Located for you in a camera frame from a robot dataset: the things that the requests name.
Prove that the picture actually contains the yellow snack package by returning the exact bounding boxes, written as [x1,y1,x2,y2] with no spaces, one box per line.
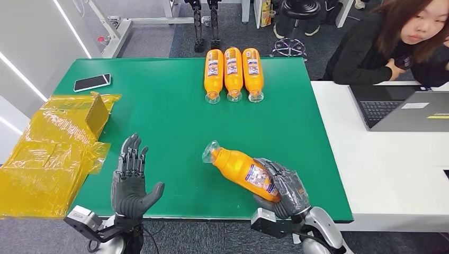
[260,0,273,28]

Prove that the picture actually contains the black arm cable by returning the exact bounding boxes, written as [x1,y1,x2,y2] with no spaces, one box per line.
[140,224,166,254]

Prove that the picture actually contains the black stool with chrome base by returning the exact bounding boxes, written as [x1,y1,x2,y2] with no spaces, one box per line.
[269,0,322,61]

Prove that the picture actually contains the green table mat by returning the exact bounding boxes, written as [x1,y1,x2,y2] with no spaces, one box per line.
[52,57,354,224]

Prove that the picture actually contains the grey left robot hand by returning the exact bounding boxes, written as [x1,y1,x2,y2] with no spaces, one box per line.
[111,133,165,218]

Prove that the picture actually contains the black smartphone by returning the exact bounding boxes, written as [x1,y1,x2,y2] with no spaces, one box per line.
[73,73,112,93]

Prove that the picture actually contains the grey closed laptop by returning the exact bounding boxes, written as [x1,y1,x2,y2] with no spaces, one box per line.
[370,91,449,133]

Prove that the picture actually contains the black robot leg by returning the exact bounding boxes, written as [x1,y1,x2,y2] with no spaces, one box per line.
[206,0,222,49]
[184,0,206,53]

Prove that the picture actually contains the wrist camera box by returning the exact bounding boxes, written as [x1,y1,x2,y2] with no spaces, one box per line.
[250,207,302,239]
[64,205,106,242]

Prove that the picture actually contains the dark phone in person's hand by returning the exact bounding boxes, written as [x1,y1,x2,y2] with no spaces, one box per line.
[394,52,413,71]

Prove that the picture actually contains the orange bottle with clear cap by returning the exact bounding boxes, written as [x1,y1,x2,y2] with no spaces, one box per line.
[242,47,265,103]
[203,49,225,105]
[202,140,281,204]
[224,47,244,103]

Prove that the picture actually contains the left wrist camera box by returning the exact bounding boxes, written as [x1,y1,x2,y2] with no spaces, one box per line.
[64,205,106,242]

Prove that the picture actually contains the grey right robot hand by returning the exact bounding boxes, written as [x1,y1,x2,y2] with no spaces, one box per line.
[253,158,312,220]

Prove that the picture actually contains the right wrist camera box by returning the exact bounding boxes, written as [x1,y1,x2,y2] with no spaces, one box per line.
[250,207,302,239]

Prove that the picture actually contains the black open laptop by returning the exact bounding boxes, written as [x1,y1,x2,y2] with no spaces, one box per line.
[348,84,433,131]

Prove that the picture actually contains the person with pale shoes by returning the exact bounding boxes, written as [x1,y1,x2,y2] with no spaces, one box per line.
[273,21,320,40]

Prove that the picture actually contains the yellow film wrapped cardboard box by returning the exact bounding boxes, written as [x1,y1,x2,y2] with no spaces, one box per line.
[0,92,122,220]

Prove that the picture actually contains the white metal stand frame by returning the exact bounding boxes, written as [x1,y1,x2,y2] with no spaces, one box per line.
[84,0,211,59]

